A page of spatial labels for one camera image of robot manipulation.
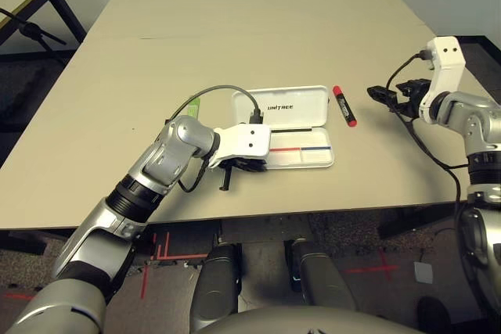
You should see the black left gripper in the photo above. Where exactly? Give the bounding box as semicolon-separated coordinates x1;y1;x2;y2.
219;157;269;192

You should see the grey robot left leg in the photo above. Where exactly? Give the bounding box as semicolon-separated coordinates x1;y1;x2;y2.
191;242;242;331

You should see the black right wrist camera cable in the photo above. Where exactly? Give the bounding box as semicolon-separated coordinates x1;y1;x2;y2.
386;50;477;210

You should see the red black whiteboard marker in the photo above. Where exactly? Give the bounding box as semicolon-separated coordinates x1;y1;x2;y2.
332;84;358;127

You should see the black robot foot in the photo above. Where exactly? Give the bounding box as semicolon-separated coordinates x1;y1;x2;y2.
417;296;451;333

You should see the black left wrist camera cable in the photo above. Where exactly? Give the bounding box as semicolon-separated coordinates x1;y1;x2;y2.
166;84;264;194

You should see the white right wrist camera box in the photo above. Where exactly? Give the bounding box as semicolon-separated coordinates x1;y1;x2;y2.
417;36;467;124

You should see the white plastic pencil case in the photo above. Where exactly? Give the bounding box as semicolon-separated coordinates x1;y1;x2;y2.
230;84;336;171

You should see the green clear lead case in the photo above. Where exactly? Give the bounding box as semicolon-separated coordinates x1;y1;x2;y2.
186;98;203;118

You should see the black tripod stand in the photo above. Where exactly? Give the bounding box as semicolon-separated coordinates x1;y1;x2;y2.
0;7;67;48

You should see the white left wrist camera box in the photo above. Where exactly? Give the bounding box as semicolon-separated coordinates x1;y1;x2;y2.
209;122;272;171

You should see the grey robot torso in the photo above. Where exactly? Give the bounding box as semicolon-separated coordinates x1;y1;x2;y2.
199;306;424;334

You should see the black table underframe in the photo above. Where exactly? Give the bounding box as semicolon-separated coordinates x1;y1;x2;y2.
217;208;470;241

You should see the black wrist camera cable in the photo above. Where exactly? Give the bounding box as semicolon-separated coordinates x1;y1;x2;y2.
166;84;264;194
386;50;477;210

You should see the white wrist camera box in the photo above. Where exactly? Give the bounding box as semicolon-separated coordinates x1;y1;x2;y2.
417;36;467;124
209;122;272;171

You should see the white floor square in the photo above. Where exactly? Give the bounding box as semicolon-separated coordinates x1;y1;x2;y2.
413;261;434;284

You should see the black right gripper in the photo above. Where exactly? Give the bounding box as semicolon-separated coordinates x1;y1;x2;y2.
367;79;430;118

